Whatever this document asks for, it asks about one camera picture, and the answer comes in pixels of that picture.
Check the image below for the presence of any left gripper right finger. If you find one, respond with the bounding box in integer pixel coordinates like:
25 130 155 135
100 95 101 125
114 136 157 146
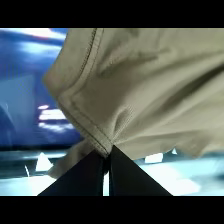
108 144 173 197

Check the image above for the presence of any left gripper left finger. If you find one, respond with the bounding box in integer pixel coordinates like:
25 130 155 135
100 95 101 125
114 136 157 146
37 150 110 197

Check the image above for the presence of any brown T-shirt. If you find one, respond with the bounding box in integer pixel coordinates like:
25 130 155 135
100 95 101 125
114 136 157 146
42 28 224 180

